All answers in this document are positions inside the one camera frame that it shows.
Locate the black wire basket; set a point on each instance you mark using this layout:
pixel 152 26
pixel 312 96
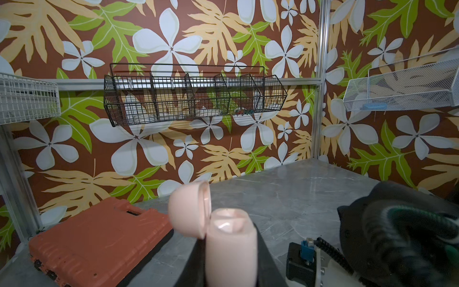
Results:
pixel 147 93

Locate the pink earbud charging case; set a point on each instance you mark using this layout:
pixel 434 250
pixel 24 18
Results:
pixel 229 235

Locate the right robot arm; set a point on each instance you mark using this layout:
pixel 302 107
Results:
pixel 399 237

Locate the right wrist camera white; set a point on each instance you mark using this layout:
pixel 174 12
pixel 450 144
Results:
pixel 309 266

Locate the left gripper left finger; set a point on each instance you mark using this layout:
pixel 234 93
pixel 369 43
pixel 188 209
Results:
pixel 193 274

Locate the white mesh basket right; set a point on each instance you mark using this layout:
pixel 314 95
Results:
pixel 418 83

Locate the white wire basket left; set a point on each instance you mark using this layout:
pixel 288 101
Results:
pixel 26 99

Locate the red plastic tool case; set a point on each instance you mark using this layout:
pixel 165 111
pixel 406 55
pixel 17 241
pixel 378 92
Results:
pixel 106 245

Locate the blue object in basket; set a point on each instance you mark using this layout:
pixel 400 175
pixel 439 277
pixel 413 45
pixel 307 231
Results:
pixel 374 107

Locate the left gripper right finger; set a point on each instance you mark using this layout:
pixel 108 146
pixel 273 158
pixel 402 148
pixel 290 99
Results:
pixel 268 275

